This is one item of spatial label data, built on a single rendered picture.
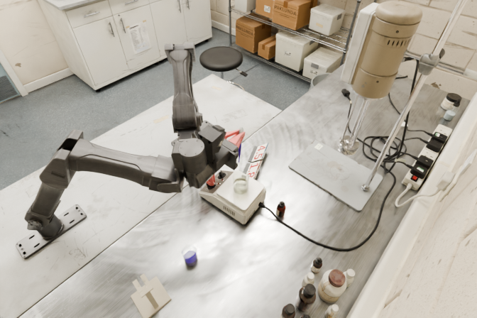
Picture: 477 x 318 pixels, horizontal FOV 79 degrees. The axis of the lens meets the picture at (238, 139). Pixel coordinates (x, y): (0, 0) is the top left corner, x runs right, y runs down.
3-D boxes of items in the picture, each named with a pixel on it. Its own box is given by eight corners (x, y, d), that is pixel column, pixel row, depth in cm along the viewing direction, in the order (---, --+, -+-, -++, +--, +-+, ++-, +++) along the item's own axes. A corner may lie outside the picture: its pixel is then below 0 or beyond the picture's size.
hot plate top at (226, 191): (214, 193, 95) (214, 192, 94) (236, 170, 101) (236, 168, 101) (244, 212, 89) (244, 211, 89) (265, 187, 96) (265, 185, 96)
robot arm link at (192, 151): (206, 132, 67) (155, 132, 67) (201, 160, 60) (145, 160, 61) (212, 165, 75) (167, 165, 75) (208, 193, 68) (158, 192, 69)
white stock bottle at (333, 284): (324, 275, 84) (332, 260, 76) (343, 291, 81) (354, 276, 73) (312, 292, 81) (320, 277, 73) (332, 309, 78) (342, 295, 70)
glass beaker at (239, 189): (232, 184, 97) (231, 168, 91) (248, 183, 97) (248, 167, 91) (233, 199, 92) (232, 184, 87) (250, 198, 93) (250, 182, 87)
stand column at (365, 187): (359, 189, 104) (468, -29, 55) (363, 184, 106) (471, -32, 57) (367, 193, 103) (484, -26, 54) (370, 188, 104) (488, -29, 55)
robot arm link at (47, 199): (56, 209, 91) (85, 155, 72) (45, 229, 86) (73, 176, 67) (34, 201, 88) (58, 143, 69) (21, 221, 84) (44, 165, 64)
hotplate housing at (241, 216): (198, 196, 103) (196, 183, 97) (221, 173, 111) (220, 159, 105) (249, 231, 94) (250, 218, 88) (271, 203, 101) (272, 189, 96)
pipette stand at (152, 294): (130, 297, 80) (117, 279, 71) (156, 276, 84) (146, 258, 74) (145, 321, 75) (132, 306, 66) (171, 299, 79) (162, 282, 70)
